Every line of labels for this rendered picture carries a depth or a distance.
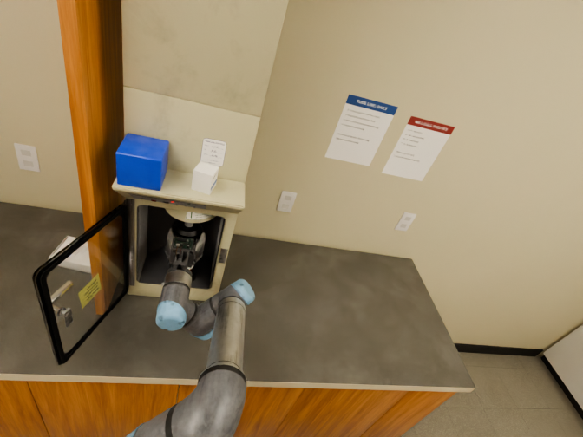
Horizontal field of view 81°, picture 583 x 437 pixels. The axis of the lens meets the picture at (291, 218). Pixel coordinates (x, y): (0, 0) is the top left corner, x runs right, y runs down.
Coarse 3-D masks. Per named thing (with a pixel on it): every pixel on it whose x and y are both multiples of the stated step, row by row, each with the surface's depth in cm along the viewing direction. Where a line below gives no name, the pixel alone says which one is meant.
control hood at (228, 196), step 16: (176, 176) 91; (192, 176) 93; (128, 192) 84; (144, 192) 83; (160, 192) 84; (176, 192) 86; (192, 192) 87; (224, 192) 91; (240, 192) 93; (208, 208) 96; (224, 208) 91; (240, 208) 89
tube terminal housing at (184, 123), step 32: (128, 96) 79; (160, 96) 80; (128, 128) 84; (160, 128) 85; (192, 128) 86; (224, 128) 87; (256, 128) 87; (192, 160) 92; (224, 160) 92; (128, 288) 122; (160, 288) 124; (192, 288) 125
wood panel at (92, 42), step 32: (64, 0) 59; (96, 0) 68; (64, 32) 62; (96, 32) 71; (64, 64) 66; (96, 64) 74; (96, 96) 77; (96, 128) 80; (96, 160) 83; (96, 192) 87
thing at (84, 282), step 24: (120, 216) 95; (96, 240) 89; (120, 240) 100; (72, 264) 83; (96, 264) 93; (120, 264) 106; (72, 288) 86; (96, 288) 98; (120, 288) 112; (72, 312) 91; (96, 312) 104; (72, 336) 96
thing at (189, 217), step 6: (168, 210) 107; (174, 210) 106; (174, 216) 106; (180, 216) 106; (186, 216) 106; (192, 216) 106; (198, 216) 107; (204, 216) 108; (210, 216) 110; (192, 222) 107; (198, 222) 108
